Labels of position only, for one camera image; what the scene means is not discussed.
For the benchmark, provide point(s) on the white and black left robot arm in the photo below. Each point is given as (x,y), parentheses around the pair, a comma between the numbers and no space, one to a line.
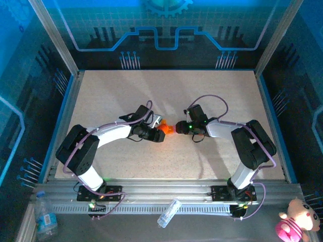
(78,148)

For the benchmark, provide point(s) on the aluminium frame post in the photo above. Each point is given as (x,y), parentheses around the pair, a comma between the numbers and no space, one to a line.
(277,37)
(55,40)

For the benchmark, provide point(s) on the aluminium frame rail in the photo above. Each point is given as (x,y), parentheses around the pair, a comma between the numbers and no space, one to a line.
(164,189)

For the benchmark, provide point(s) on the pink and cream plush toy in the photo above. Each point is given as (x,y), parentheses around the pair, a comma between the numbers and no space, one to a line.
(302,214)

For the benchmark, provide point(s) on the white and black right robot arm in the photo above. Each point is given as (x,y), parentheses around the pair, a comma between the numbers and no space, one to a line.
(255,146)

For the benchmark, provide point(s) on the blue table edge strip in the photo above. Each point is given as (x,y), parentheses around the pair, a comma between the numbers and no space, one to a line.
(66,100)
(276,126)

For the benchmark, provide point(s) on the clear plastic tube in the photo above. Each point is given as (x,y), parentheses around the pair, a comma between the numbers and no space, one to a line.
(169,213)

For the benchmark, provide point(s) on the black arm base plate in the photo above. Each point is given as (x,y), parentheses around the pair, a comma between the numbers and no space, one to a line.
(82,194)
(217,194)

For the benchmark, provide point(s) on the clear plastic water bottle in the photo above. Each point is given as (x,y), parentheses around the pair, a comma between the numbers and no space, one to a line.
(46,219)

